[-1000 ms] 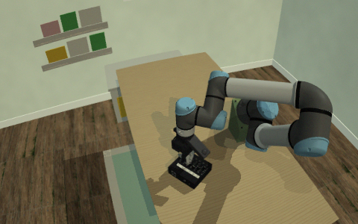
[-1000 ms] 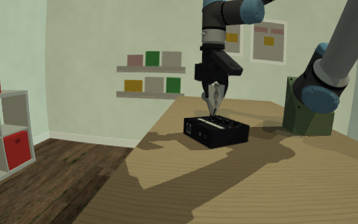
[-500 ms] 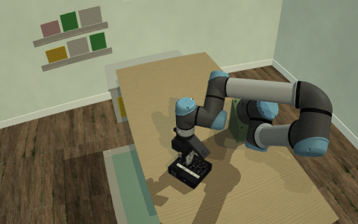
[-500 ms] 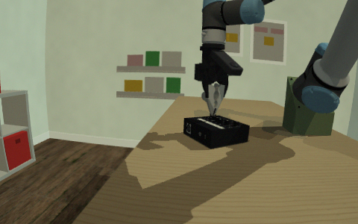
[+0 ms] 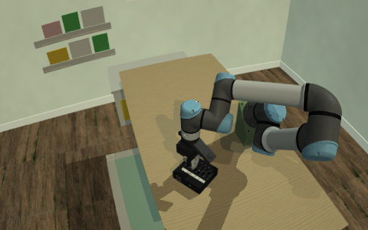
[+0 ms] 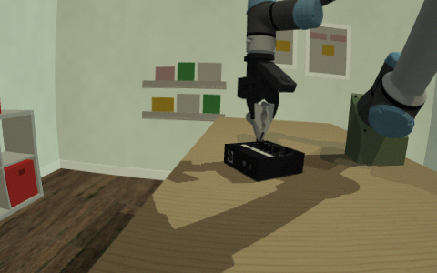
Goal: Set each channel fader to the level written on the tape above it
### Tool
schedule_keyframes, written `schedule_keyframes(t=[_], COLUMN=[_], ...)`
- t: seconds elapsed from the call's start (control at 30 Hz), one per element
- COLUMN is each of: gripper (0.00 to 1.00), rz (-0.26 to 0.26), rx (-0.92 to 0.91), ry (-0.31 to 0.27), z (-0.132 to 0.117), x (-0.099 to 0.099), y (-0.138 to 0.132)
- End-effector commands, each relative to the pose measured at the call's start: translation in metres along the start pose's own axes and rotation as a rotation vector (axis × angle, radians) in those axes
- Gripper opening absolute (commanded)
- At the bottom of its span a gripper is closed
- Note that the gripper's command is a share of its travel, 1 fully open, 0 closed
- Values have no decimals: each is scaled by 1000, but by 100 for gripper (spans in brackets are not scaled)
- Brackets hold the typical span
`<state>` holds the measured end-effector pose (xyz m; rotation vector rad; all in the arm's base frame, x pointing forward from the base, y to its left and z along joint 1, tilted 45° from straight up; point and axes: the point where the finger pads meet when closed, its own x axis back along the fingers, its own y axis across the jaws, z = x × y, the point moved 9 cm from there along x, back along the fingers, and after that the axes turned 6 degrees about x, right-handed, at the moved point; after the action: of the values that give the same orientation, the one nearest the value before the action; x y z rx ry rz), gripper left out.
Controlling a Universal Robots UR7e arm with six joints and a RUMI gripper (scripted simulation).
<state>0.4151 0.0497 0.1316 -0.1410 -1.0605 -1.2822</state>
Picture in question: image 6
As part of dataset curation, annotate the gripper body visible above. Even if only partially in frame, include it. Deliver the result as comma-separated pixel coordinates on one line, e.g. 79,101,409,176
238,53,278,102

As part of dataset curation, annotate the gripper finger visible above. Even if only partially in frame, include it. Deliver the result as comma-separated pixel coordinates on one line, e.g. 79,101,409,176
260,92,279,141
246,90,263,141

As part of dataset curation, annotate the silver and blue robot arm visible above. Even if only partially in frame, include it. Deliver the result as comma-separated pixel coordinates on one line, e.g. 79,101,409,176
246,0,437,138

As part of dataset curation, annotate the black lighting desk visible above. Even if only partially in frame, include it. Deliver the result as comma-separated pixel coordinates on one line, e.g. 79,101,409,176
224,138,305,181

